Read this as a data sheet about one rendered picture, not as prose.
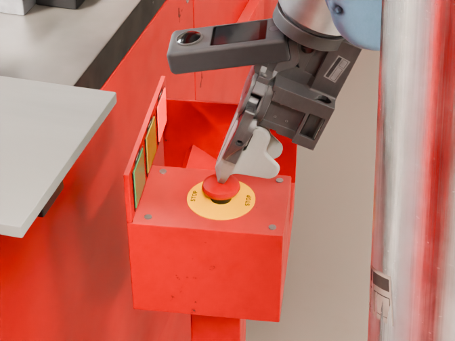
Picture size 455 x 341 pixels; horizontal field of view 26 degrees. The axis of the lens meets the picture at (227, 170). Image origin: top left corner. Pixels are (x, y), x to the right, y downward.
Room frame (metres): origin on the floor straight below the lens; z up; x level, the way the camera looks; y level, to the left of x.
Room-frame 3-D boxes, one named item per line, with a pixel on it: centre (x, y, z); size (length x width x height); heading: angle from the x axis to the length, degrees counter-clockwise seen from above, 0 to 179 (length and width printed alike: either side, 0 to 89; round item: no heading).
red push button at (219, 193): (0.83, 0.01, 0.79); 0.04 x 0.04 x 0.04
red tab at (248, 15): (1.61, -0.04, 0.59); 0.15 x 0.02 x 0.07; 165
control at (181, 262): (0.88, 0.01, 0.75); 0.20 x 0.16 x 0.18; 172
